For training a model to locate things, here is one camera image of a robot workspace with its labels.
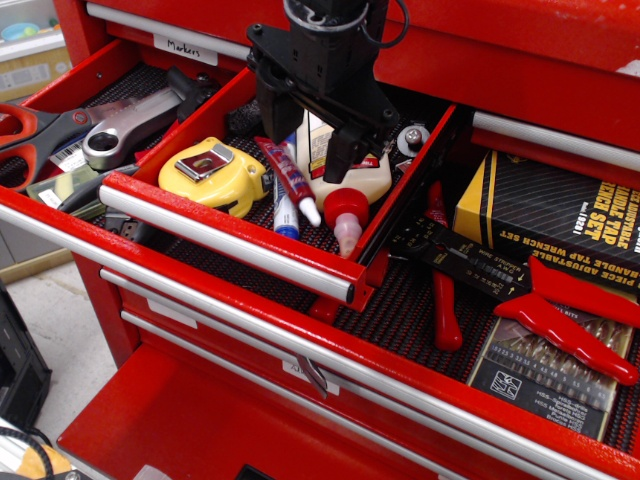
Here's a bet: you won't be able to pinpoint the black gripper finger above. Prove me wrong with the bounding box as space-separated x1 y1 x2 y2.
324 122 395 184
256 77 300 144

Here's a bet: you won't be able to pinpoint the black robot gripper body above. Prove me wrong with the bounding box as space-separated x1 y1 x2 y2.
247 1 400 128

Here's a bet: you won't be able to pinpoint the red glue tube white cap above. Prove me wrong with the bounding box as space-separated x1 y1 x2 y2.
254 136 322 227

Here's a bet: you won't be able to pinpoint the white wood glue bottle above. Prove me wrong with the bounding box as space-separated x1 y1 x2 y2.
296 111 392 258

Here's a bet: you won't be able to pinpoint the small red open drawer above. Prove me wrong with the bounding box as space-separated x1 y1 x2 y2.
99 69 456 311

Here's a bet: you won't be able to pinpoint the black tool under drawer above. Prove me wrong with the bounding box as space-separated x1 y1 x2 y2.
104 207 153 243

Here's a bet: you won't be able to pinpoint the black foam block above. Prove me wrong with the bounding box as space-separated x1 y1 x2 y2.
226 99 262 135

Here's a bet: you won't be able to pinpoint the silver round metal part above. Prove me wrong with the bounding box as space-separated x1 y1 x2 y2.
396 124 430 159

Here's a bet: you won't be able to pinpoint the blue white marker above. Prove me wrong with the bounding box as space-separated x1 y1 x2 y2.
272 132 301 241

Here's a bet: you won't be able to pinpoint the black utility knife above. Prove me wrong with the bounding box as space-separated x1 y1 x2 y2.
167 66 221 122

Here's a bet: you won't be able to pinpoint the yellow tape measure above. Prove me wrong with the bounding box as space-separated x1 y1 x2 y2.
158 137 272 218

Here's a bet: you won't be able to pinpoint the white markers label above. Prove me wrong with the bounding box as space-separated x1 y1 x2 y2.
153 34 218 66

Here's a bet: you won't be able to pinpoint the silver ratchet wrench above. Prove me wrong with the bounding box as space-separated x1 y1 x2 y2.
82 88 182 171

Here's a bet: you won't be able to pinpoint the red metal tool chest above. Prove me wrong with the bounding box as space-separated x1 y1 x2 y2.
1 1 639 479

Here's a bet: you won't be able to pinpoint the green clear plastic box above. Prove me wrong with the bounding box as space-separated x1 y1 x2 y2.
26 165 106 220

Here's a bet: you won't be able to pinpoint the black yellow tap wrench box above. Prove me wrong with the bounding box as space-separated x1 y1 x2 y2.
453 150 639 294

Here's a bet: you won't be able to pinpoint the orange grey scissors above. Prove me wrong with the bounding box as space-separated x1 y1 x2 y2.
0 97 139 194

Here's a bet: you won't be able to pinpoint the drill bit set case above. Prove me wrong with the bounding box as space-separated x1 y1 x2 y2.
468 318 618 441

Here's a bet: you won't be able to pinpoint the black box on floor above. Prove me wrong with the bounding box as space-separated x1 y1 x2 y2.
1 284 52 429

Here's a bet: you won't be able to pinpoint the red handled pliers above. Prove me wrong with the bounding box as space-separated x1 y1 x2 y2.
426 181 463 352

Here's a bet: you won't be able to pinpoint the red handled wire stripper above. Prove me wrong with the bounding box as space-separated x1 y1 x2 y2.
390 216 639 386

